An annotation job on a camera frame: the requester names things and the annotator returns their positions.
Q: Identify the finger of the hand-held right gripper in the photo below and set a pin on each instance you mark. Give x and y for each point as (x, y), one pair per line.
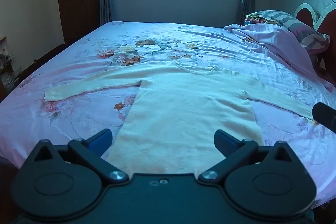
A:
(325, 115)

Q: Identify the red and white headboard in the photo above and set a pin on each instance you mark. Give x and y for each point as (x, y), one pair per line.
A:
(325, 22)

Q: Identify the striped floral pillow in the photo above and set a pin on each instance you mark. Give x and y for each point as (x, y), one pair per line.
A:
(294, 23)

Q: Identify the cluttered side table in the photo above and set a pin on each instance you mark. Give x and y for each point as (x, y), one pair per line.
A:
(5, 66)

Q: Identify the pink blanket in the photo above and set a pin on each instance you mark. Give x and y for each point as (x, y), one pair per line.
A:
(275, 40)

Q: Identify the cream knit sweater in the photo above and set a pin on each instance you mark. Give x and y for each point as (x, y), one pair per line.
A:
(183, 111)

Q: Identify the bed with floral sheet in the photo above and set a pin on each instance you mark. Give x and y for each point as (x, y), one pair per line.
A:
(78, 56)

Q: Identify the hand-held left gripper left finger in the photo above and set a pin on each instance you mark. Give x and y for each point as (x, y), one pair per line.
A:
(101, 140)

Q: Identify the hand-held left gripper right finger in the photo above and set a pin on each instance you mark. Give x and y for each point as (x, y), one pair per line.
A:
(224, 140)

